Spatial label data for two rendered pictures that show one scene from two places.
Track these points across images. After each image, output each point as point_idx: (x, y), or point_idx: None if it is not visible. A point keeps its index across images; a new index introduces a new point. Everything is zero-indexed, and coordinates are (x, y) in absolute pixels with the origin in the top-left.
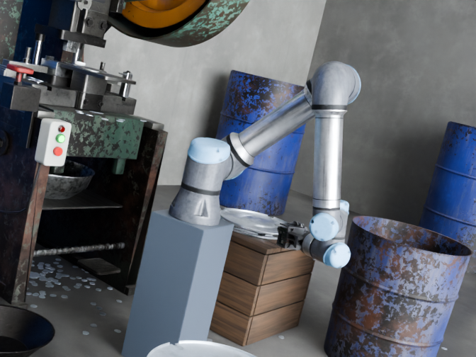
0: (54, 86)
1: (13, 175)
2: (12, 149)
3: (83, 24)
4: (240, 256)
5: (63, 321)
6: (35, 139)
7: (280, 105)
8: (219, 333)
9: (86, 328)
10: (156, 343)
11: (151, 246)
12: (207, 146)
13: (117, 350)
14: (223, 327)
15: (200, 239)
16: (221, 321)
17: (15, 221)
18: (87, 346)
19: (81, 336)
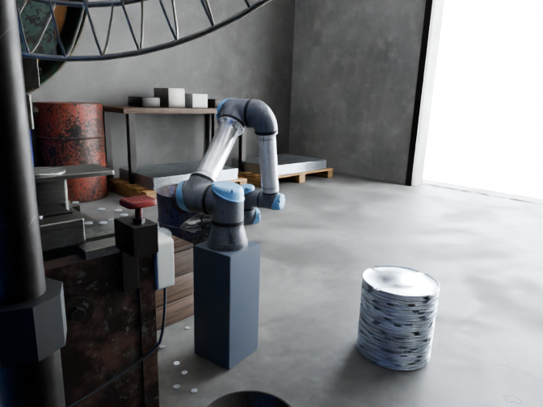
0: (50, 211)
1: (114, 330)
2: (98, 306)
3: (32, 117)
4: (176, 261)
5: (173, 406)
6: (144, 271)
7: (220, 139)
8: (175, 321)
9: (183, 391)
10: (247, 337)
11: (233, 281)
12: (240, 187)
13: (222, 371)
14: (177, 315)
15: (259, 250)
16: (174, 312)
17: (136, 369)
18: (219, 388)
19: (202, 392)
